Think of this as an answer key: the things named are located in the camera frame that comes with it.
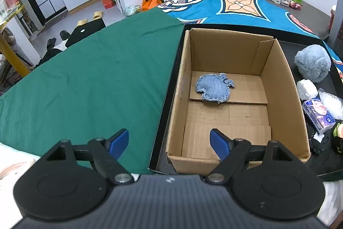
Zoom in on yellow slipper right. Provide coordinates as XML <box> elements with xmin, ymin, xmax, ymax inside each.
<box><xmin>93</xmin><ymin>11</ymin><xmax>104</xmax><ymax>20</ymax></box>

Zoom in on denim fabric patch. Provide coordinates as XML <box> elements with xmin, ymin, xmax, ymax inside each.
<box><xmin>195</xmin><ymin>73</ymin><xmax>235</xmax><ymax>103</ymax></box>

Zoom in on brown cardboard box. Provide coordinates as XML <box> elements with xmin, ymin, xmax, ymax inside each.
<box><xmin>166</xmin><ymin>28</ymin><xmax>310</xmax><ymax>175</ymax></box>

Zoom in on green cloth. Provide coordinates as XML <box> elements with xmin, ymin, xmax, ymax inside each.
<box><xmin>1</xmin><ymin>8</ymin><xmax>184</xmax><ymax>174</ymax></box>

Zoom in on white soft lump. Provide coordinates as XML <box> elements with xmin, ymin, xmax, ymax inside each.
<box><xmin>296</xmin><ymin>79</ymin><xmax>318</xmax><ymax>100</ymax></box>

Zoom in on grey-blue plush ball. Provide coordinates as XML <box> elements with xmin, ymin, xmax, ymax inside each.
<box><xmin>294</xmin><ymin>44</ymin><xmax>331</xmax><ymax>83</ymax></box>

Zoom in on black shoes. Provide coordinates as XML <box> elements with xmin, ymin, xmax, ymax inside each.
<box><xmin>36</xmin><ymin>30</ymin><xmax>70</xmax><ymax>67</ymax></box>

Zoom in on red bottle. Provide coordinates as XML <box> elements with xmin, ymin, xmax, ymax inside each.
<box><xmin>328</xmin><ymin>5</ymin><xmax>337</xmax><ymax>30</ymax></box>

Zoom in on blue patterned blanket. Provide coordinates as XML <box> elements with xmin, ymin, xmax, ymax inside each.
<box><xmin>156</xmin><ymin>0</ymin><xmax>343</xmax><ymax>79</ymax></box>

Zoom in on plush hamburger toy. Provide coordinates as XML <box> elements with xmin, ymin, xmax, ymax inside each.
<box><xmin>332</xmin><ymin>123</ymin><xmax>343</xmax><ymax>153</ymax></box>

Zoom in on clear bubble wrap bag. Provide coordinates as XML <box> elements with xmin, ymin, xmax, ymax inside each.
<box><xmin>318</xmin><ymin>88</ymin><xmax>343</xmax><ymax>120</ymax></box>

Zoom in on teal round bundle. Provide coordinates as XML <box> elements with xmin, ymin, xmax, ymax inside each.
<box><xmin>124</xmin><ymin>5</ymin><xmax>141</xmax><ymax>17</ymax></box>

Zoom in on yellow slipper left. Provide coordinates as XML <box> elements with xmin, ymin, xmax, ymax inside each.
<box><xmin>77</xmin><ymin>19</ymin><xmax>88</xmax><ymax>26</ymax></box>

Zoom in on black shallow tray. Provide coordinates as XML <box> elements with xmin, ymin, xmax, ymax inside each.
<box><xmin>148</xmin><ymin>24</ymin><xmax>342</xmax><ymax>181</ymax></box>

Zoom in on yellow slipper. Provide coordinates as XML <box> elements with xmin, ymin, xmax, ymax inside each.
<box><xmin>77</xmin><ymin>19</ymin><xmax>88</xmax><ymax>26</ymax></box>
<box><xmin>93</xmin><ymin>11</ymin><xmax>104</xmax><ymax>20</ymax></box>

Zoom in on purple tissue pack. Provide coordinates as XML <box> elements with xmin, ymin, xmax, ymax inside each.
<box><xmin>302</xmin><ymin>98</ymin><xmax>335</xmax><ymax>134</ymax></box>

